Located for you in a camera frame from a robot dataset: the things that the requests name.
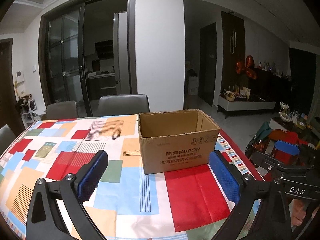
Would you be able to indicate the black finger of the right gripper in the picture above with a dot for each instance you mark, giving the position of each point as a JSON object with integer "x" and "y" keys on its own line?
{"x": 266, "y": 161}

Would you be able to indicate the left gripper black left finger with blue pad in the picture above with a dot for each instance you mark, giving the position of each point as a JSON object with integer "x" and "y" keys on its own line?
{"x": 44, "y": 219}

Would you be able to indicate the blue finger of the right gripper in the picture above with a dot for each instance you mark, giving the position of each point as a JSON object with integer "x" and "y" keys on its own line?
{"x": 287, "y": 147}

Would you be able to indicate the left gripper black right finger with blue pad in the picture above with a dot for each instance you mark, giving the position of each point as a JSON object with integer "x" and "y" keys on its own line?
{"x": 272, "y": 220}

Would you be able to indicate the person's right hand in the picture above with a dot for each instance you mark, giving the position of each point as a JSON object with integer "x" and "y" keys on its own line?
{"x": 298, "y": 212}

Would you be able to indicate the red wooden chair right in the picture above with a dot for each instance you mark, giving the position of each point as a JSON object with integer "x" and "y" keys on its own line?
{"x": 265, "y": 134}

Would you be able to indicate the white flower vase ornament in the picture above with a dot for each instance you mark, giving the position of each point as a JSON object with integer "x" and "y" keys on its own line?
{"x": 285, "y": 113}

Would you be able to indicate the colourful patchwork tablecloth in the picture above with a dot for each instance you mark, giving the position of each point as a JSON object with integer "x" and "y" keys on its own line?
{"x": 127, "y": 203}

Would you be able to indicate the white low tv bench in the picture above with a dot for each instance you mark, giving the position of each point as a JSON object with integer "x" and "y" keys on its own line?
{"x": 229, "y": 108}

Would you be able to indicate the open brown cardboard box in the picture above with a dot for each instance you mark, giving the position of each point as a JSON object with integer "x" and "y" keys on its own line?
{"x": 176, "y": 140}

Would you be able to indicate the red balloon dog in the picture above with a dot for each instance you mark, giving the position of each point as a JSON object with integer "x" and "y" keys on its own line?
{"x": 246, "y": 67}

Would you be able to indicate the grey chair far left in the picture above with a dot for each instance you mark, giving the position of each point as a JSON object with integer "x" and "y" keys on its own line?
{"x": 6, "y": 138}

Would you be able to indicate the white shelf rack left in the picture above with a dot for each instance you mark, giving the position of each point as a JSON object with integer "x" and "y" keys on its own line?
{"x": 27, "y": 108}

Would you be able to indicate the grey leather chair left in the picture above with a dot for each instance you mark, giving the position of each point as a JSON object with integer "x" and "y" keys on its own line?
{"x": 62, "y": 110}

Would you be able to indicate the grey leather chair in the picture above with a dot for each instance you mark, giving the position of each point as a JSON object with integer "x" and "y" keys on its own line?
{"x": 62, "y": 110}
{"x": 125, "y": 104}

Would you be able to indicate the grey leather chair centre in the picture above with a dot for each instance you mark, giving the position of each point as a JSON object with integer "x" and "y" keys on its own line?
{"x": 125, "y": 104}

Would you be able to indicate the black glass sliding door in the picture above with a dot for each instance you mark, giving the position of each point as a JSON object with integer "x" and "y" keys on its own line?
{"x": 61, "y": 57}

